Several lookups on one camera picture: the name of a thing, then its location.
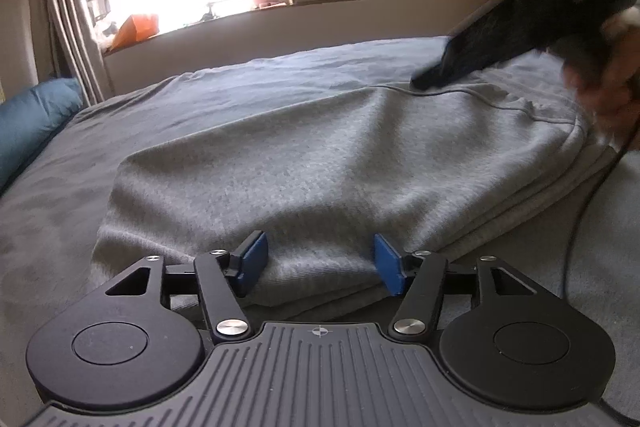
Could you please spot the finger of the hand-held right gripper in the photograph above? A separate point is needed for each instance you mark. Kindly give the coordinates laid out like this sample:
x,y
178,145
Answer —
x,y
480,47

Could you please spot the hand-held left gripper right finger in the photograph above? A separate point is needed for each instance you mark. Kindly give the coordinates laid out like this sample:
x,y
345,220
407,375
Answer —
x,y
387,264

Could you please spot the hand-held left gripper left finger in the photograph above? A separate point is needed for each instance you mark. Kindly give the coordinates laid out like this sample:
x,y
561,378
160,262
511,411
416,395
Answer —
x,y
252,262

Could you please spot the grey sweatpants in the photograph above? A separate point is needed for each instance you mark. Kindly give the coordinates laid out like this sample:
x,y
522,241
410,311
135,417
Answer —
x,y
325,167

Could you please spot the person's right hand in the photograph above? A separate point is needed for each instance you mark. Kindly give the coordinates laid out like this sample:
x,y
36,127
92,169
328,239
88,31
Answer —
x,y
610,87

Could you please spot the orange bag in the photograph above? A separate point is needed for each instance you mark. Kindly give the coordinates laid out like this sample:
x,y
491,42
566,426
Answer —
x,y
135,29

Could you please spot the teal pillow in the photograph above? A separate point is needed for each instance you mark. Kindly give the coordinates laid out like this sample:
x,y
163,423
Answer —
x,y
30,122

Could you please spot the grey curtain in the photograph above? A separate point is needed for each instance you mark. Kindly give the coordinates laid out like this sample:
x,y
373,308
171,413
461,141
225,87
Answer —
x,y
65,7

